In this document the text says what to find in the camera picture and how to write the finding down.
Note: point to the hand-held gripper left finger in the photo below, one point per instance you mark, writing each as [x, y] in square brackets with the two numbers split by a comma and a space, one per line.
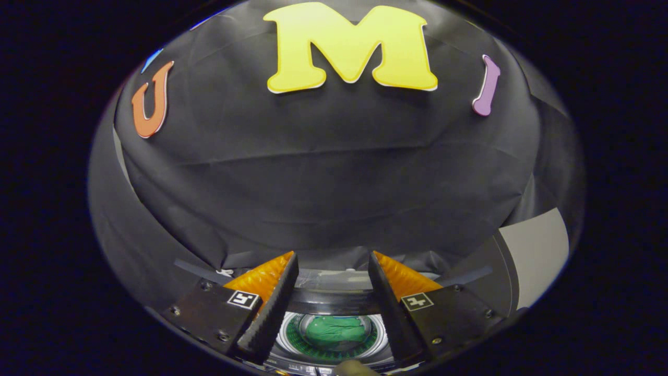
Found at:
[274, 308]

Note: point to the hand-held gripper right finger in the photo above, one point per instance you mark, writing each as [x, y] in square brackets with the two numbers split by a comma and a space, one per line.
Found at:
[389, 308]

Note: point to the dark washing machine lid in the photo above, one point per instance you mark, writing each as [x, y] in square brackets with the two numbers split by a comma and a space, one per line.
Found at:
[334, 302]

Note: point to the green polo shirt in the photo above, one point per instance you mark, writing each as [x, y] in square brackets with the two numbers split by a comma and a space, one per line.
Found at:
[336, 330]

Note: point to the grey washing machine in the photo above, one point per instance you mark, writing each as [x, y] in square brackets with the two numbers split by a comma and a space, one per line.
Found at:
[323, 280]

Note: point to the black backdrop cloth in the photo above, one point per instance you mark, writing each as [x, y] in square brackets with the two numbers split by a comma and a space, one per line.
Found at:
[334, 167]

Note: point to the beige cabinet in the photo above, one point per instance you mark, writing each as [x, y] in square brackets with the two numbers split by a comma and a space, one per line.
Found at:
[537, 256]

